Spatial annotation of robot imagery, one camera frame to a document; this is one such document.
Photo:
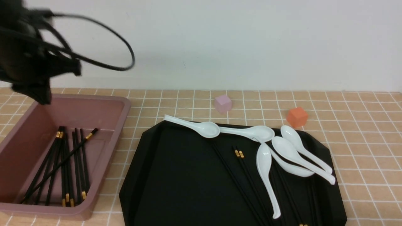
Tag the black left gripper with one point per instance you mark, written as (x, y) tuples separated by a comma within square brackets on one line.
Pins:
[(25, 63)]

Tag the black chopstick gold tip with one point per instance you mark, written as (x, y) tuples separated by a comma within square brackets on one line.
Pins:
[(71, 153), (248, 163), (257, 205), (47, 163)]

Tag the black chopstick in bin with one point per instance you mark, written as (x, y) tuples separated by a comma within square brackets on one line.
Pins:
[(35, 180), (86, 170), (65, 188), (79, 177), (54, 169), (69, 173)]

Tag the pink plastic bin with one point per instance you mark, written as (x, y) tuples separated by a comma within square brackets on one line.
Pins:
[(26, 145)]

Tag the black plastic tray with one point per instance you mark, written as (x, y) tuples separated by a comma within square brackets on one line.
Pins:
[(179, 178)]

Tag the white spoon far left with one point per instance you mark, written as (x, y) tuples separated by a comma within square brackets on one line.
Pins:
[(205, 129)]

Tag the pink cube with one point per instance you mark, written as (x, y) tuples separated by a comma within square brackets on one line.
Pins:
[(223, 104)]

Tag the white spoon top middle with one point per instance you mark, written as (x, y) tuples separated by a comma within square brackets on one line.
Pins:
[(256, 133)]

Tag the white spoon long vertical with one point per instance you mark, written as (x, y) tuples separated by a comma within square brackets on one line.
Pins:
[(263, 163)]

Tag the white spoon right inner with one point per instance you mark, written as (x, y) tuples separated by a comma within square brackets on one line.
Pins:
[(285, 149)]

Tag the white spoon rightmost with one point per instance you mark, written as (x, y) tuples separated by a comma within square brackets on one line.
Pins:
[(294, 138)]

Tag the orange cube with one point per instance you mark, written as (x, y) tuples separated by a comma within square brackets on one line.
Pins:
[(297, 117)]

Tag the white spoon under middle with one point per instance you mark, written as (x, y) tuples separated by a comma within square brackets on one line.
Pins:
[(292, 169)]

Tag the black chopstick gold band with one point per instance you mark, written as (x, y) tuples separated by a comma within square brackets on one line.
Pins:
[(290, 198)]

